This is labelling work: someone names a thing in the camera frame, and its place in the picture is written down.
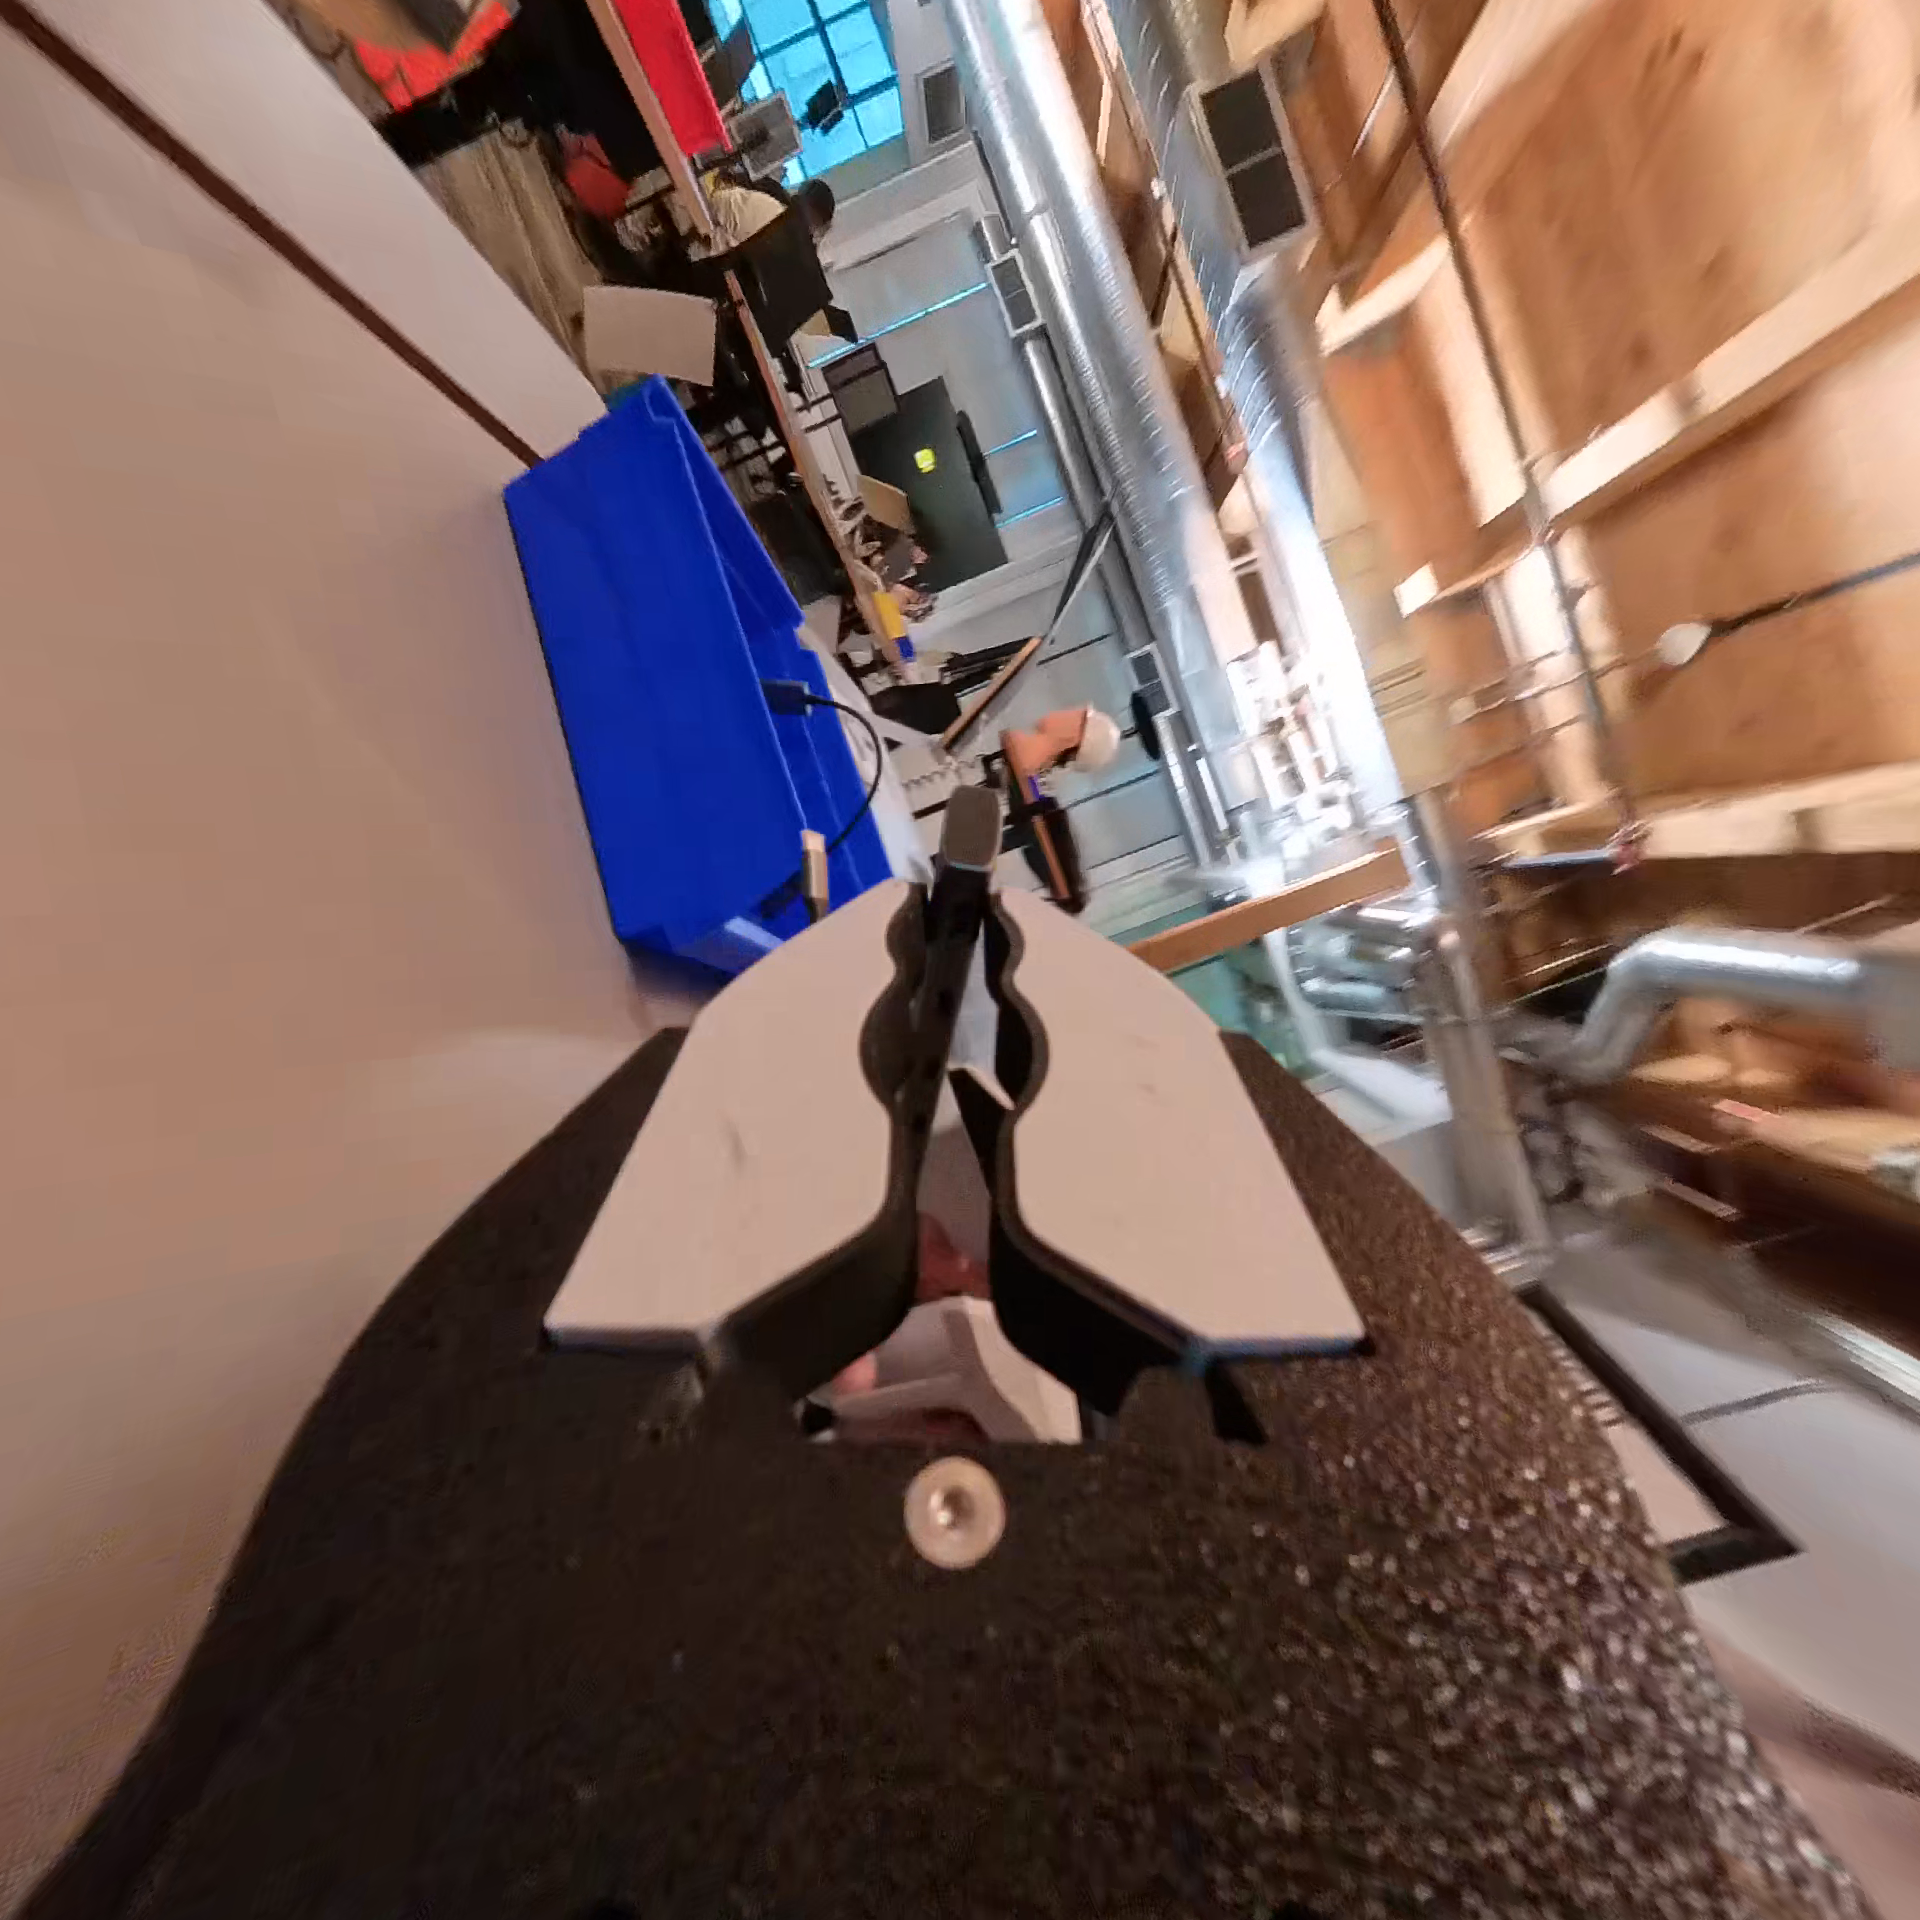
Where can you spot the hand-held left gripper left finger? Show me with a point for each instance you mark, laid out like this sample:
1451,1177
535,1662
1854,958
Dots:
721,1155

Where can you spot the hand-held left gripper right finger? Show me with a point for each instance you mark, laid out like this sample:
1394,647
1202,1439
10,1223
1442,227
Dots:
1154,1170

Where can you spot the blue plastic bin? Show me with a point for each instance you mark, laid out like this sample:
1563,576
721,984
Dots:
660,660

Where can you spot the grey metal pipe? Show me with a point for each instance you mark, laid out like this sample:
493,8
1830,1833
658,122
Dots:
1478,1050

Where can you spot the peach and white object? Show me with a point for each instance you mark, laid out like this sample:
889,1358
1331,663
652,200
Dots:
1068,740

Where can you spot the black cabinet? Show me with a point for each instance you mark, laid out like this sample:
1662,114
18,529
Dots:
931,481

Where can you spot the white board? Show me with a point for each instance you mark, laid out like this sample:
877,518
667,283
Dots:
649,333

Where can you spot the silver ventilation duct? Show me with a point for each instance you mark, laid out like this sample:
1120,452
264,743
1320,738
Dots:
1110,344

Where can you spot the white wall vent grille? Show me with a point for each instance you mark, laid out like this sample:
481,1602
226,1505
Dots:
1253,159

